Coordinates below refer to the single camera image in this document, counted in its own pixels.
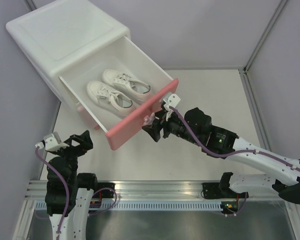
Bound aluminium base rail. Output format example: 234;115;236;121
24;180;282;201

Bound light pink drawer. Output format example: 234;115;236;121
76;102;100;130

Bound white sneaker sideways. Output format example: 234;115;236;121
86;81;137;118

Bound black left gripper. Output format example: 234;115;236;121
51;130;93;184

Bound white plastic cabinet body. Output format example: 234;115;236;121
6;0;134;117

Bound dark pink drawer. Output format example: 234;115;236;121
59;36;179;150

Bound pink bunny drawer knob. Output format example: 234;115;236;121
143;112;156;126

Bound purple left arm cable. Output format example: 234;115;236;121
34;147;118;237

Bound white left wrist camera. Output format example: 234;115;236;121
35;131;70;152

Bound aluminium corner frame post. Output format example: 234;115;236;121
242;0;291;75

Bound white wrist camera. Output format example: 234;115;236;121
35;131;70;152
161;92;181;121

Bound white sneaker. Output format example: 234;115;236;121
101;69;153;105

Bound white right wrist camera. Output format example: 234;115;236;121
161;92;181;121

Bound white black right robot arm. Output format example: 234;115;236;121
142;107;300;205

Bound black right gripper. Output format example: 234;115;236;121
141;106;201;146

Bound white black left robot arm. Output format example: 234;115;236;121
43;130;99;240

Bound white slotted cable duct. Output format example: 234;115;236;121
88;201;222;212

